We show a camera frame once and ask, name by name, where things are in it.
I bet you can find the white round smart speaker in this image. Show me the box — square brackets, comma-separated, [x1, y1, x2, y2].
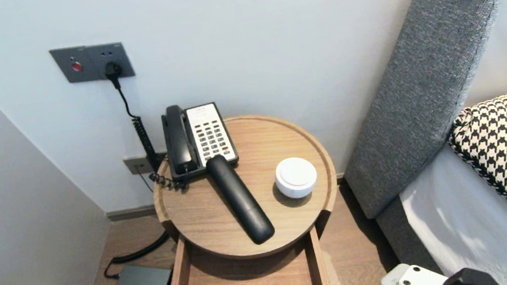
[273, 155, 320, 201]

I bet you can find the black TV remote control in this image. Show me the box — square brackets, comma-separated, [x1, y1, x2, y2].
[205, 150, 276, 249]

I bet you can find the round wooden side table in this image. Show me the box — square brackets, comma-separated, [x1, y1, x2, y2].
[146, 106, 344, 268]

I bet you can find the black telephone base white keypad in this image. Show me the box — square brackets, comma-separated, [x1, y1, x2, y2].
[160, 100, 241, 185]

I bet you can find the black telephone handset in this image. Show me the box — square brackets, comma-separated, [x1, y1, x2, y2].
[163, 103, 201, 176]

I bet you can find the black power plug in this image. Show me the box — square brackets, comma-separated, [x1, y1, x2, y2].
[104, 61, 125, 91]

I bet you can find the grey fabric headboard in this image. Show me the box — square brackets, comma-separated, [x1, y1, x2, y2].
[327, 0, 507, 222]

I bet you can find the grey power adapter box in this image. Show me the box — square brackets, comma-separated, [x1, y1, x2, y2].
[111, 261, 174, 285]

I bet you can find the grey fabric bed base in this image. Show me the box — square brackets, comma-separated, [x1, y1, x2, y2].
[373, 191, 454, 284]

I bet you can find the black coiled handset cord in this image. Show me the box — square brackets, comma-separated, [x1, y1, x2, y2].
[147, 160, 192, 194]

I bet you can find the black power cable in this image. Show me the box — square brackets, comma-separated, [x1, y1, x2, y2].
[86, 77, 177, 281]

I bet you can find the thin black phone wire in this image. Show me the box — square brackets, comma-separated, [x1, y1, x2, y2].
[137, 170, 155, 195]

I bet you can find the small bronze wall outlet plate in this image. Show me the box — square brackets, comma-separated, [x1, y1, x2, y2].
[123, 155, 156, 177]

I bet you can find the grey wall socket panel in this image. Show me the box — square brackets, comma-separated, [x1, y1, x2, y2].
[86, 41, 136, 82]

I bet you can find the grey switch panel red button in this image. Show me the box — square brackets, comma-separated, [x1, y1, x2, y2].
[49, 46, 93, 85]

